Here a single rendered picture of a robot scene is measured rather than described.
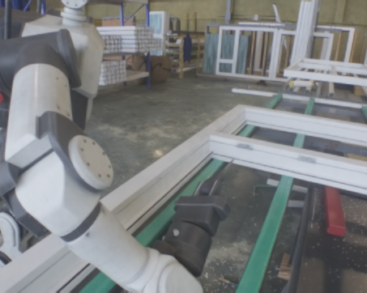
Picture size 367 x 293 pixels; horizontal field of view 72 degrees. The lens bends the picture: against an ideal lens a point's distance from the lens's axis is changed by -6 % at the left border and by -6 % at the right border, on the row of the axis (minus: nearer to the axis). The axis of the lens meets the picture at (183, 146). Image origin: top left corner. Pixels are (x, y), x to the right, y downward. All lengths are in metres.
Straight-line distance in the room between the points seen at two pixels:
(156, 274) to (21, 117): 0.28
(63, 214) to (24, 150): 0.09
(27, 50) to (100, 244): 0.34
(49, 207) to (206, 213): 0.30
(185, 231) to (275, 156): 0.44
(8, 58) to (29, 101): 0.16
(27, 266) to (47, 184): 0.15
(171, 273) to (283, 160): 0.54
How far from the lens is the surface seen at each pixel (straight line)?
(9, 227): 1.17
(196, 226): 0.51
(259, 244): 0.57
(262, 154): 0.85
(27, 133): 0.37
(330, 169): 0.85
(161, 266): 0.42
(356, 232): 1.19
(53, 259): 0.47
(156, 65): 6.96
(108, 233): 0.37
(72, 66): 0.54
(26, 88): 0.44
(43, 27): 0.69
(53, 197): 0.35
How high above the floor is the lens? 1.24
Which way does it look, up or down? 23 degrees down
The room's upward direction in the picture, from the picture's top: 1 degrees clockwise
